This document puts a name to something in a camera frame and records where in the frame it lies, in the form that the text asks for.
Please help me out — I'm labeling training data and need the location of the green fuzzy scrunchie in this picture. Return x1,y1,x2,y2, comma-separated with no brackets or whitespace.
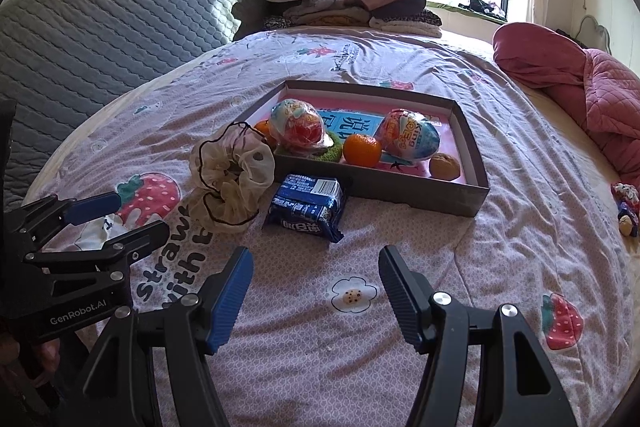
280,131,344,164

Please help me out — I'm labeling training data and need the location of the dark cloth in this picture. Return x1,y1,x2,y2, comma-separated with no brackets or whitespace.
457,0,507,20

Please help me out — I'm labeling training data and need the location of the walnut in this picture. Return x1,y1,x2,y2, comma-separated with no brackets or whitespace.
429,153,462,182

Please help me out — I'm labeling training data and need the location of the white scrunchie with black trim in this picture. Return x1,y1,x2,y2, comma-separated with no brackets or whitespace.
187,122,277,236

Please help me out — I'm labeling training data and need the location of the person's left hand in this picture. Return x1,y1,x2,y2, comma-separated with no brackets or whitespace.
0,336,62,375

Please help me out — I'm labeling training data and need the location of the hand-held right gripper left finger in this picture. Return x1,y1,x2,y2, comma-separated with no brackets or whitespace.
65,246,255,427

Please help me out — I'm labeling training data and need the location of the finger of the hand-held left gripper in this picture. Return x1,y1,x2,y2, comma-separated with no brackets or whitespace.
24,219,171,281
17,191,123,254

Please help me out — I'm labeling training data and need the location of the blue book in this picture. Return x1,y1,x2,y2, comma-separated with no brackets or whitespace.
317,109,396,142

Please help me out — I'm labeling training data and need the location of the blue pink wrapped toy egg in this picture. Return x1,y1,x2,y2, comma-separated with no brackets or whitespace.
373,108,442,166

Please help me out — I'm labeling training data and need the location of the red toy egg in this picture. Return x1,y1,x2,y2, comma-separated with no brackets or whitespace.
270,99,329,156

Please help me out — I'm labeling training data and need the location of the small colourful toy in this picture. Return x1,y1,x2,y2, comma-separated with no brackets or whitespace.
611,182,640,239

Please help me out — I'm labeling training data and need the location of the grey quilted mattress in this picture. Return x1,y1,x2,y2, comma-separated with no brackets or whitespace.
0,0,257,208

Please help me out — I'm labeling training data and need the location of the large orange mandarin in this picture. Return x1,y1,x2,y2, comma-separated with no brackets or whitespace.
343,133,383,168

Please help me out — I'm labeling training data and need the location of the blue cookie packet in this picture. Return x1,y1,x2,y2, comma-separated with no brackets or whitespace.
263,172,350,244

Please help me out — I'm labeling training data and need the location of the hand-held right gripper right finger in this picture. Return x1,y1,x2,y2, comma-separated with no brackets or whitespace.
378,245,577,427

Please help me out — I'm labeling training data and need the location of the small orange mandarin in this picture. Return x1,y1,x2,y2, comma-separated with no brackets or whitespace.
253,119,279,152

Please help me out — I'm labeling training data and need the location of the strawberry print bed sheet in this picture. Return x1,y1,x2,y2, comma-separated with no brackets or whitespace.
22,28,633,427

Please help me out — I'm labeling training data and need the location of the grey cardboard box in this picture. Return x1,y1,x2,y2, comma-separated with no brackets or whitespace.
248,80,491,219

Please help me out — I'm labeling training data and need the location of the pink quilt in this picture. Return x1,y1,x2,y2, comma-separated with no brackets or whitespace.
492,21,640,180

